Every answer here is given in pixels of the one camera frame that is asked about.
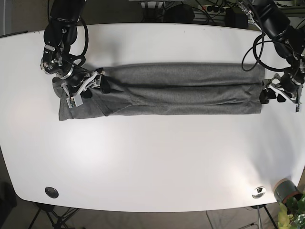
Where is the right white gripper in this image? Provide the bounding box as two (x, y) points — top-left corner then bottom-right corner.
(61, 68), (111, 109)

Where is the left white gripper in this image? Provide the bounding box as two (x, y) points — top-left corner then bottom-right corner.
(259, 73), (303, 112)

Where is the grey T-shirt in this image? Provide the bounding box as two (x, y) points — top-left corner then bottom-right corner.
(52, 63), (265, 121)

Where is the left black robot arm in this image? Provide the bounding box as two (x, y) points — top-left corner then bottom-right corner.
(237, 0), (305, 112)

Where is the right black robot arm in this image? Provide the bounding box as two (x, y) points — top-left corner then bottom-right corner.
(41, 0), (111, 108)

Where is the grey plant pot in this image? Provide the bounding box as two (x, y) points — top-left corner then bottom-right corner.
(273, 178), (303, 204)

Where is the silver table grommet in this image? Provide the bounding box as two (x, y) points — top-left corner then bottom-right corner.
(252, 187), (266, 199)

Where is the white power strip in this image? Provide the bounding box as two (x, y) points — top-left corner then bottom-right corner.
(201, 5), (229, 14)

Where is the black table grommet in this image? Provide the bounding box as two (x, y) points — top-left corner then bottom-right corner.
(45, 187), (59, 198)

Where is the green potted plant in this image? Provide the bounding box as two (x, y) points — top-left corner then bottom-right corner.
(278, 193), (305, 229)

